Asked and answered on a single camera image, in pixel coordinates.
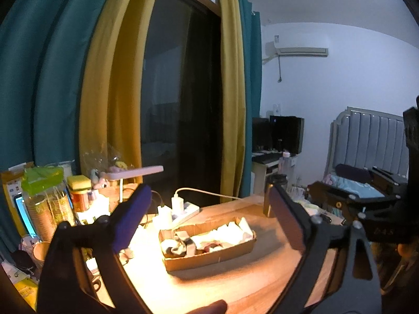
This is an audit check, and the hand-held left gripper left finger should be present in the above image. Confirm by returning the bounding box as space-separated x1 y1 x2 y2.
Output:
37 184 153 314

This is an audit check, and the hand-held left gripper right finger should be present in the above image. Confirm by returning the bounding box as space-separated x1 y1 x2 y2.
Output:
269 182 383 314

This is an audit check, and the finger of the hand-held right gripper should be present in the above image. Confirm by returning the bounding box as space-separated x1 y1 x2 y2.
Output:
308 180 397 222

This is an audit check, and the white cloth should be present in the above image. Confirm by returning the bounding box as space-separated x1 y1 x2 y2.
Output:
190 217 256 253

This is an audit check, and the cardboard box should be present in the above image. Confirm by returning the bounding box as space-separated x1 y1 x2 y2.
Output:
159 216 257 272

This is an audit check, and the person's left hand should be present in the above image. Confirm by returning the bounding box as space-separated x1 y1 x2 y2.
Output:
178 300 228 314

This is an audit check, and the yellow tissue pack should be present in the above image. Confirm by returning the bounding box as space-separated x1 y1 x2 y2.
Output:
295 200 320 217

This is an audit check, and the light blue blanket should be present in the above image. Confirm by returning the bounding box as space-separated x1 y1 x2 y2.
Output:
330 175 384 199

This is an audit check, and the steel tumbler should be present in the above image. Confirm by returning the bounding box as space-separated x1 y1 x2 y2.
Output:
263 174 289 217

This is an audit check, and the small white charger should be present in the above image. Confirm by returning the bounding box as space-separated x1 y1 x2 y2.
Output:
158 205 173 230

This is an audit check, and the dark pillow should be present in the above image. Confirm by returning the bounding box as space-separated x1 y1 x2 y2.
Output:
335 164 371 184

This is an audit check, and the white desk lamp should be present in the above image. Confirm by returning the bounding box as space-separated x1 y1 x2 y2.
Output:
99 165 164 203

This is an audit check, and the white side desk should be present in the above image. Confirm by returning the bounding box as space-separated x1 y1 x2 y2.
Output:
251 152 297 201

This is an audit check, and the clear plastic bottle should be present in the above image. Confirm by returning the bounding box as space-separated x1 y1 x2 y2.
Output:
279 152 290 176

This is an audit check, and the red label jar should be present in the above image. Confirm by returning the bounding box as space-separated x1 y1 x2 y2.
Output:
70 190 91 213

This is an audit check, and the grey white sock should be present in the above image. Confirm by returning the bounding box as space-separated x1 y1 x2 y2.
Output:
162 231 197 257

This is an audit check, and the white power strip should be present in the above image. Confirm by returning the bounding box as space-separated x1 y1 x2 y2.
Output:
170 202 200 223

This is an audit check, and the yellow green sponge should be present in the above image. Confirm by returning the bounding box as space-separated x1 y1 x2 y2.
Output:
67 175 92 192

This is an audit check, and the clear plastic bag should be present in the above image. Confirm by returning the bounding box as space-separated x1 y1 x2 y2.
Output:
82 143 132 179

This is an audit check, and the grey padded headboard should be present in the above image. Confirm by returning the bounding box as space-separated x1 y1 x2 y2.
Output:
327 106 410 184

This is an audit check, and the black computer monitor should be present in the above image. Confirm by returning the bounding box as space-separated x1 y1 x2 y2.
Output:
269 115 304 155

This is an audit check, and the sleeve of paper cups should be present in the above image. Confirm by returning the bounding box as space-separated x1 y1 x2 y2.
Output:
24 192 76 243

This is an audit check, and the green plastic box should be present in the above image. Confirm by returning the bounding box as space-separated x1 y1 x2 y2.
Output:
22 167 65 194

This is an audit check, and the beige cup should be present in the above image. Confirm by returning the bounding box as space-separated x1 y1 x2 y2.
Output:
33 241 52 271

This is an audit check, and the narrow teal curtain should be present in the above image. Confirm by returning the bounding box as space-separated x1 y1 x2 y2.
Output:
237 0 263 200

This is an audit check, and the narrow yellow curtain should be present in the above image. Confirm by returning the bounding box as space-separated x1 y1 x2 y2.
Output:
215 0 247 204

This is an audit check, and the dark glass sliding door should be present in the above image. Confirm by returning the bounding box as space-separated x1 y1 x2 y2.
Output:
141 0 224 204

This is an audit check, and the wide yellow curtain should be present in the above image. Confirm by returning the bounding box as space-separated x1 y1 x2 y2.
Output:
79 0 162 184

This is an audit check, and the white air conditioner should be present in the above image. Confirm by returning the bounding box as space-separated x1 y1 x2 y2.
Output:
274 46 329 58

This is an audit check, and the wide teal curtain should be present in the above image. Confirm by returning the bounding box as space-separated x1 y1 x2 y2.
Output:
0 0 110 243

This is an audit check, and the white charging cable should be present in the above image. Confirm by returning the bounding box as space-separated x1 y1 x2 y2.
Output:
175 188 243 201

